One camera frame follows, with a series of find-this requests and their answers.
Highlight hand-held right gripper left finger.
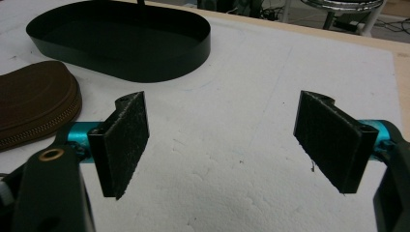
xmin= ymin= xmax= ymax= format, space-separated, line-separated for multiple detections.
xmin=67 ymin=91 xmax=150 ymax=200

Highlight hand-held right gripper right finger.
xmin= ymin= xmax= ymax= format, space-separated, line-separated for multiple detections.
xmin=293 ymin=90 xmax=393 ymax=195

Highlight black oval tray with post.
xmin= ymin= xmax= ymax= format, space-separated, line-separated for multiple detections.
xmin=25 ymin=0 xmax=212 ymax=84

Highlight brown zip pouch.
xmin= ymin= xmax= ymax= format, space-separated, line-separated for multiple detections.
xmin=0 ymin=60 xmax=83 ymax=153

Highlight chrome stool with black seat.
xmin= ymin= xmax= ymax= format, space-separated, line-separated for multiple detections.
xmin=301 ymin=0 xmax=388 ymax=37

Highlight white stand pole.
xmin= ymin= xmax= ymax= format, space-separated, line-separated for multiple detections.
xmin=281 ymin=0 xmax=298 ymax=23

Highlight tangle of floor cables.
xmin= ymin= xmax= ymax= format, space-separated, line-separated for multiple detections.
xmin=374 ymin=16 xmax=410 ymax=37

